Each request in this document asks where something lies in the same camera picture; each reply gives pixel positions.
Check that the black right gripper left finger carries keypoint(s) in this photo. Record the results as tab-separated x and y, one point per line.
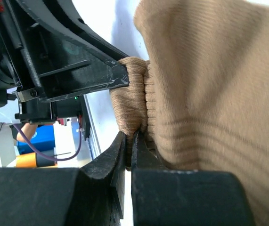
92	195

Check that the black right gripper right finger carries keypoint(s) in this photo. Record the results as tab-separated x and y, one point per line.
165	197

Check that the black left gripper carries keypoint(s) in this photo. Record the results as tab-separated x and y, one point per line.
48	58

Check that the brown sock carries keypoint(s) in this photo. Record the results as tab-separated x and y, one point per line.
202	98

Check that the aluminium rail frame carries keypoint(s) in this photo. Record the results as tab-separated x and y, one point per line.
93	142

